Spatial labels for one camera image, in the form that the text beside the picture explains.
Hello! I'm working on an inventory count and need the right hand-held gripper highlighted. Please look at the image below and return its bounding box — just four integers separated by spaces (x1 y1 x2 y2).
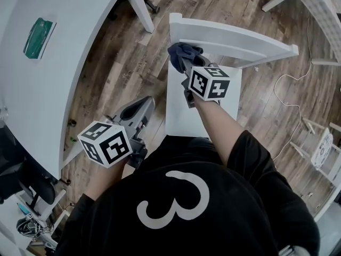
182 54 231 109

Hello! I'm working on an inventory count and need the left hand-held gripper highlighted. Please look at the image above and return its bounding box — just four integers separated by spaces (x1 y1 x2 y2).
77 96 156 170

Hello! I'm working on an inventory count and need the dark blue wiping cloth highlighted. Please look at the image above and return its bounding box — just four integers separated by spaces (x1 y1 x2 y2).
167 42 205 74

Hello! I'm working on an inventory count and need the person's left forearm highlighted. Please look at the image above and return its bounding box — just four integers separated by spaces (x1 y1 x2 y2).
86 157 127 199

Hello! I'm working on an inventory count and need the person's right forearm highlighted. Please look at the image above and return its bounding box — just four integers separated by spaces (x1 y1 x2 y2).
193 96 245 167

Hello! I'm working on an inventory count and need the small white wooden chair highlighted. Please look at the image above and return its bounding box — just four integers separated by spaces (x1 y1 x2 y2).
289 117 341 189

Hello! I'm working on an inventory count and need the white curved desk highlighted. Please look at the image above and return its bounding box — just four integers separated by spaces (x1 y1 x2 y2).
0 0 155 181

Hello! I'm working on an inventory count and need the green and white box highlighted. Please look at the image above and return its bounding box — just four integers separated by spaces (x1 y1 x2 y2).
23 17 57 61

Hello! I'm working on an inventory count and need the table with checkered cloth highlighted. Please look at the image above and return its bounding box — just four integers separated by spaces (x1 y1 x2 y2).
262 0 341 65

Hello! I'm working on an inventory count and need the black printed t-shirt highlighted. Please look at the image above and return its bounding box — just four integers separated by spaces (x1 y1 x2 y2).
55 129 320 256

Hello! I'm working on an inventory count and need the patterned round cushion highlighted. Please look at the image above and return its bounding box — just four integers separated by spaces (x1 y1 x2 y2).
313 133 334 169

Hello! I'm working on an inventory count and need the white floor cable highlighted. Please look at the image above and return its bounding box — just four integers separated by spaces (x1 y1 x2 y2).
272 8 313 161

